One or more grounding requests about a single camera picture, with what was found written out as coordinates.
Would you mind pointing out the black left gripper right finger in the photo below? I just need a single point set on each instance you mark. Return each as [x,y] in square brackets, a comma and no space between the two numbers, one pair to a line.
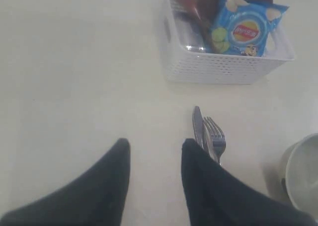
[216,198]

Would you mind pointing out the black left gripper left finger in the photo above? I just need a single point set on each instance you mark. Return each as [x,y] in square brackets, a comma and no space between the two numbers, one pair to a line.
[96,198]

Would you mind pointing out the silver fork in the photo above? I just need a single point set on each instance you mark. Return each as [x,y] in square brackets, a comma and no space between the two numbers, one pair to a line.
[217,138]

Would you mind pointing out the silver table knife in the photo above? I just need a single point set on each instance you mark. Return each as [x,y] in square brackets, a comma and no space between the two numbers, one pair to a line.
[200,131]

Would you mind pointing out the grey-green ceramic bowl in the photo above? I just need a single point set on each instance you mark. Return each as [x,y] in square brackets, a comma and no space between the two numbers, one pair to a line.
[298,174]

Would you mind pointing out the brown wooden spoon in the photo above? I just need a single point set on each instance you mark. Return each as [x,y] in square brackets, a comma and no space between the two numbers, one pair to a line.
[191,7]

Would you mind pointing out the white perforated plastic basket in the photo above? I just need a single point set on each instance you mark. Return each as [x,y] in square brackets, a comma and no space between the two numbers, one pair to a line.
[209,67]

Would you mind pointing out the silver metal spoon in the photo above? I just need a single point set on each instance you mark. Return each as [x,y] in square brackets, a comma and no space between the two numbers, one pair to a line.
[189,33]

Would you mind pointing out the blue chips bag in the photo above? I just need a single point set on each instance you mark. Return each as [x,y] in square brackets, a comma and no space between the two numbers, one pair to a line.
[241,27]

